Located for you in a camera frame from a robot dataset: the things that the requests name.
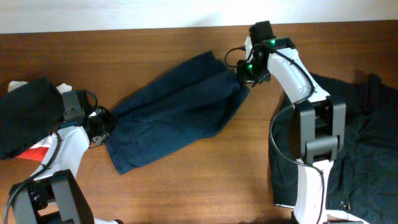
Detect navy blue shorts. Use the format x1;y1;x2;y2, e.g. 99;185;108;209
105;51;249;175

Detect dark folded shorts pile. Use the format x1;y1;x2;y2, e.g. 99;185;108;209
267;73;398;224

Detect red folded garment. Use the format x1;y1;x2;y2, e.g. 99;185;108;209
17;147;49;162

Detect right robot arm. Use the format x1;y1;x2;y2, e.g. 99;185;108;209
236;21;346;223

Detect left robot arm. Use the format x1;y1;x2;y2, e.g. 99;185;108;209
3;90;119;224

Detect white folded garment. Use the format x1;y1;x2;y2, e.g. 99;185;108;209
7;81;73;149

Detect black folded garment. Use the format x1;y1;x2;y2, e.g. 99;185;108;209
1;77;65;160

